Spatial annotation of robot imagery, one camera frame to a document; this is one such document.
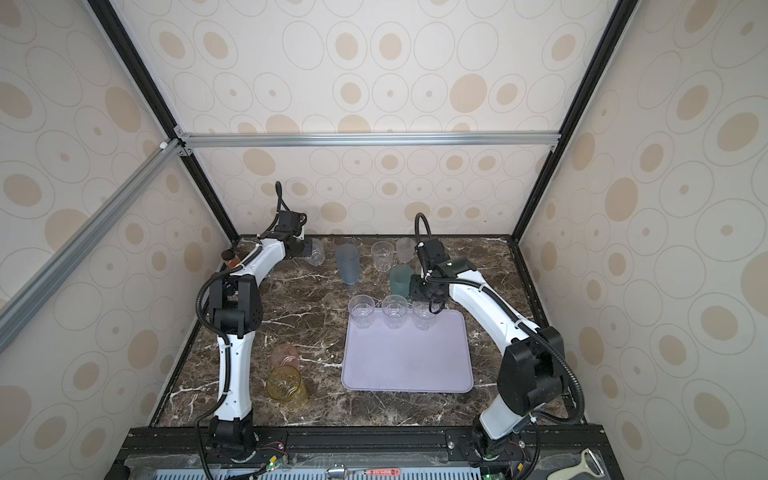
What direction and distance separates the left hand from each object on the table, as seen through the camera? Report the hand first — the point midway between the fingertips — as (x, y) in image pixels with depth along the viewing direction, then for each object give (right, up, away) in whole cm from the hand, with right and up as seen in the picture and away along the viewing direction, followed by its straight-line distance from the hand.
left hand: (309, 238), depth 106 cm
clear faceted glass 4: (+1, -5, +6) cm, 9 cm away
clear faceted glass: (+30, -23, -11) cm, 40 cm away
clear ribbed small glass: (+26, -6, +6) cm, 28 cm away
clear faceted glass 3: (+40, -27, -10) cm, 49 cm away
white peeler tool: (+76, -57, -35) cm, 102 cm away
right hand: (+37, -17, -20) cm, 45 cm away
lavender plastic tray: (+35, -39, -14) cm, 54 cm away
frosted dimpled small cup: (+34, -3, +4) cm, 35 cm away
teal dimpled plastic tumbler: (+32, -15, -7) cm, 36 cm away
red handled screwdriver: (+26, -57, -37) cm, 73 cm away
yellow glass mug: (0, -42, -24) cm, 49 cm away
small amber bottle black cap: (-26, -7, -4) cm, 27 cm away
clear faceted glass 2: (+19, -24, -9) cm, 32 cm away
